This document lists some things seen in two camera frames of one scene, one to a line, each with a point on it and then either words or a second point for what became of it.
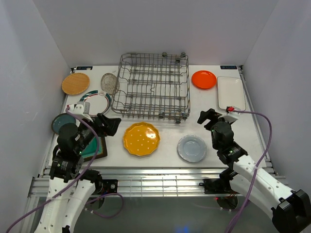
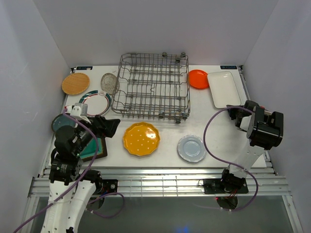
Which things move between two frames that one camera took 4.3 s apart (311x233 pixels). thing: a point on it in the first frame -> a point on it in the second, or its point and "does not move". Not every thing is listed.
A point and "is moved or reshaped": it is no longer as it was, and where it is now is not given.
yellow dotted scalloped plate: [141, 139] does not move
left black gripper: [110, 124] does not move
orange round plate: [203, 79] is moved or reshaped
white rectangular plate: [231, 92] is moved or reshaped
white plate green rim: [100, 102] does not move
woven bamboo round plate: [75, 83] does not move
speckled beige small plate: [110, 83] does not move
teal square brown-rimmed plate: [89, 152] does not move
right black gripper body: [210, 126] -> [235, 113]
